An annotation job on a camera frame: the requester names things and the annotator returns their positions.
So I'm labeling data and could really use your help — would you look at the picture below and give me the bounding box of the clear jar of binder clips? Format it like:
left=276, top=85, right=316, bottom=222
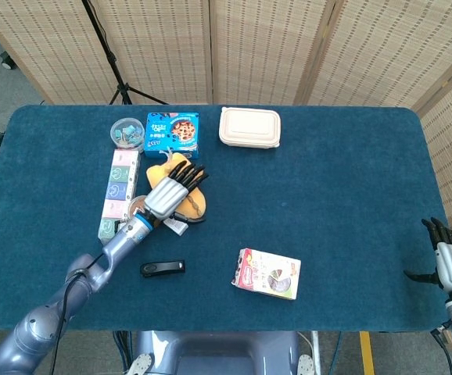
left=110, top=116, right=148, bottom=151

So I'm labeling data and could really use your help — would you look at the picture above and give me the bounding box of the blue cookie box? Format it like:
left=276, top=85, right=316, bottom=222
left=144, top=112, right=200, bottom=160

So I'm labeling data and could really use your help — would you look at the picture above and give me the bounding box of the silver-blue robot base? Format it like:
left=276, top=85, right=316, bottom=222
left=126, top=330, right=321, bottom=375

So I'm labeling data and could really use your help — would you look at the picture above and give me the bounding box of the beige lidded lunch box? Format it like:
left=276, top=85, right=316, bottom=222
left=218, top=106, right=282, bottom=150

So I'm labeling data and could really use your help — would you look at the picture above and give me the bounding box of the bamboo folding screen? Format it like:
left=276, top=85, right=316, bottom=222
left=0, top=0, right=452, bottom=259

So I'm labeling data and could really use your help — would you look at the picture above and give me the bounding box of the blue felt table cloth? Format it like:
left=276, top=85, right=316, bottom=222
left=0, top=104, right=452, bottom=334

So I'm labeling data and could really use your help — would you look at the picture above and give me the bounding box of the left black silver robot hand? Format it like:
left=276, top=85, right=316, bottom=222
left=144, top=160, right=210, bottom=225

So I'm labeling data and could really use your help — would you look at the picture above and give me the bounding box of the white red biscuit box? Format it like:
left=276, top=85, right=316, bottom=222
left=231, top=248, right=302, bottom=301

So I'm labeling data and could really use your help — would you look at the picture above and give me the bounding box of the black caster wheel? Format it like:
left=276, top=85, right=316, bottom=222
left=0, top=52, right=18, bottom=71

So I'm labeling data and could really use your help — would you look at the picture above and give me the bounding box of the yellow plush toy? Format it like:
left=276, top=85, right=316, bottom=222
left=145, top=152, right=208, bottom=220

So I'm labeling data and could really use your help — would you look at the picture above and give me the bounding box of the small white box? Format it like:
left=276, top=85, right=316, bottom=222
left=163, top=217, right=190, bottom=236

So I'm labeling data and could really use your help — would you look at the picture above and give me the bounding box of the clear jar of rubber bands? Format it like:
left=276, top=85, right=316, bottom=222
left=127, top=195, right=149, bottom=220

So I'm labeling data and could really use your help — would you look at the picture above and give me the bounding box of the black tripod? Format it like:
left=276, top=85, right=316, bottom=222
left=80, top=0, right=169, bottom=105

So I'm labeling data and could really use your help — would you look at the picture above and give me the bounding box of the black stapler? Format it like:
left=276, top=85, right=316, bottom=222
left=139, top=259, right=187, bottom=279

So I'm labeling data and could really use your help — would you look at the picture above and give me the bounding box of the pastel tissue multipack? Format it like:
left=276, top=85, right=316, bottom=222
left=97, top=149, right=142, bottom=245

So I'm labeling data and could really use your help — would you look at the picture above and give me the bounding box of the yellow floor tape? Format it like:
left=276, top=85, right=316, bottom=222
left=359, top=331, right=376, bottom=375

